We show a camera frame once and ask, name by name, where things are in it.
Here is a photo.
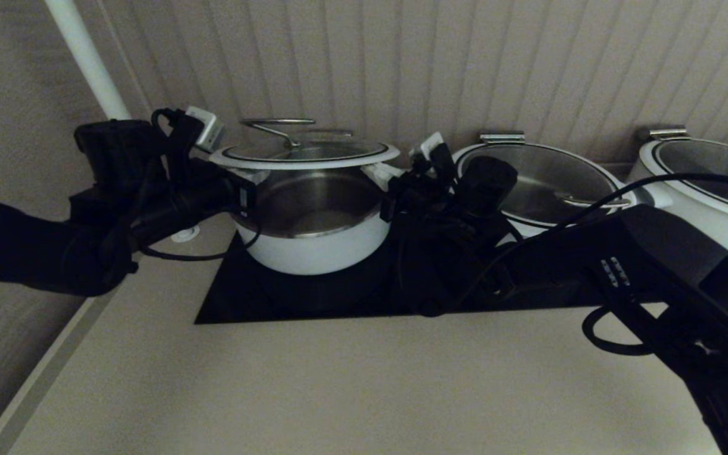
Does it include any glass lid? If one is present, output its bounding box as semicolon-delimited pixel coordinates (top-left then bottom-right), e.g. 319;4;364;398
639;138;728;225
456;144;635;228
209;118;401;171

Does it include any wide black glass cooktop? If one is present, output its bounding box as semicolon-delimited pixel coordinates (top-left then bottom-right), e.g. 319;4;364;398
195;209;592;325

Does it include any white pole with base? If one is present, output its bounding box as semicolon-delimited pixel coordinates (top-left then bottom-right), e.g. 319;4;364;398
45;0;202;244

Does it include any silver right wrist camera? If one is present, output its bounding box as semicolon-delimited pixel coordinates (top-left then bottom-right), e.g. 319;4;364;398
409;131;446;162

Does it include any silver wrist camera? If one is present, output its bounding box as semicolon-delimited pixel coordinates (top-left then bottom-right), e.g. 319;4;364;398
184;106;226;152
409;131;446;162

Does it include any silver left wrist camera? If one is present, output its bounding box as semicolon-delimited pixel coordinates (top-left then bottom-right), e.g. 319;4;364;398
184;106;226;152

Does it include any black left camera cable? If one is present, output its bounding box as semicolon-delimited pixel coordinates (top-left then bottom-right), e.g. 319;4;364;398
140;109;262;262

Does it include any black camera cable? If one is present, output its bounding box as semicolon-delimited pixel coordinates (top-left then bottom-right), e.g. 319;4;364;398
396;174;728;317
140;109;262;262

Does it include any short black right arm cable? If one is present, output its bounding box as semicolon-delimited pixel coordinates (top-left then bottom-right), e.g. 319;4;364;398
582;306;655;356

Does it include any black right camera cable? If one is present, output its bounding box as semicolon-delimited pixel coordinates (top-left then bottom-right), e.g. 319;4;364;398
396;174;728;317

